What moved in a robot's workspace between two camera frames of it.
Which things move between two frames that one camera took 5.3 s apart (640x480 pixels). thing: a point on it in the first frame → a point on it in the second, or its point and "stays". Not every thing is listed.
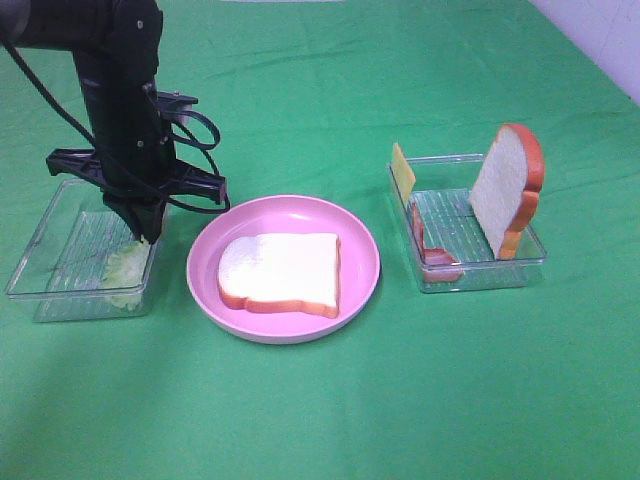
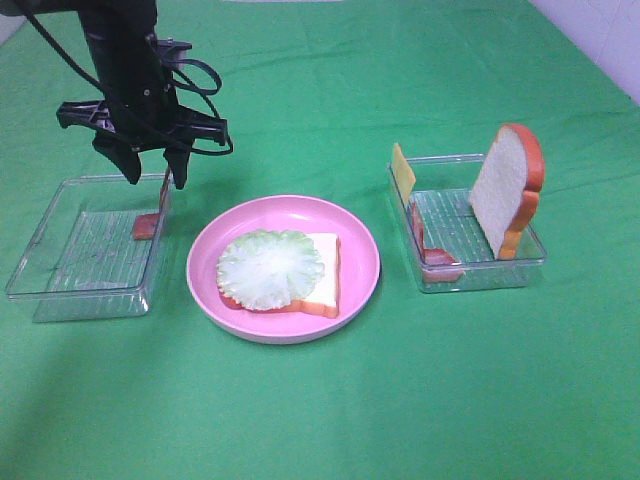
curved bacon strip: [438, 265] stays
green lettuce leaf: [125, 274] → [267, 269]
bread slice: [506, 191] stays
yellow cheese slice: [403, 173] stays
